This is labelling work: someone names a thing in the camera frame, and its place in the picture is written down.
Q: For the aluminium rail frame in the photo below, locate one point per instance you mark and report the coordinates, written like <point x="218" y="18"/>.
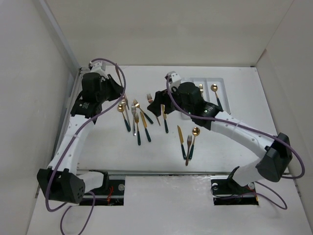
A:
<point x="200" y="139"/>

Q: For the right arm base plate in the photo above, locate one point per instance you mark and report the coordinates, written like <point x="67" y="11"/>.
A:
<point x="227" y="192"/>

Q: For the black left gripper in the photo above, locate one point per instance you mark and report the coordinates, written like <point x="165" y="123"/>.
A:
<point x="117" y="89"/>

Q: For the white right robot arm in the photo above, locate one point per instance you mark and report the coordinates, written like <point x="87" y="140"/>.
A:
<point x="273" y="152"/>

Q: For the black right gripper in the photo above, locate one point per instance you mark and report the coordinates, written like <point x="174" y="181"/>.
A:
<point x="162" y="97"/>

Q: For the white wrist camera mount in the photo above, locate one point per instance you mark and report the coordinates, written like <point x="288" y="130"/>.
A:
<point x="173" y="78"/>
<point x="98" y="67"/>

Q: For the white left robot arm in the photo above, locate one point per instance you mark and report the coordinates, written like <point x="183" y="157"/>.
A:
<point x="59" y="181"/>

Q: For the gold spoon green handle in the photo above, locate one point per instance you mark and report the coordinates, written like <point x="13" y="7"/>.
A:
<point x="121" y="109"/>
<point x="214" y="88"/>
<point x="196" y="131"/>

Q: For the gold knife green handle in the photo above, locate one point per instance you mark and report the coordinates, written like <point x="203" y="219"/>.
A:
<point x="145" y="127"/>
<point x="181" y="142"/>
<point x="164" y="118"/>

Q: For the dark copper fork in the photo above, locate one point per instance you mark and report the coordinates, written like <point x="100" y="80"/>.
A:
<point x="189" y="142"/>

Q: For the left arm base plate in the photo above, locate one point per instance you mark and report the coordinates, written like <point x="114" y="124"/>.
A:
<point x="111" y="193"/>

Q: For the silver fork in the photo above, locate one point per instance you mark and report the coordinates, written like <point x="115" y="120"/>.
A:
<point x="133" y="114"/>

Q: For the white divided cutlery tray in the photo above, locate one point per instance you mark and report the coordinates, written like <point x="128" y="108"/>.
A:
<point x="209" y="95"/>

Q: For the gold fork green handle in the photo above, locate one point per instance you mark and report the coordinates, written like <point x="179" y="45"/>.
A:
<point x="136" y="118"/>
<point x="201" y="88"/>
<point x="137" y="105"/>

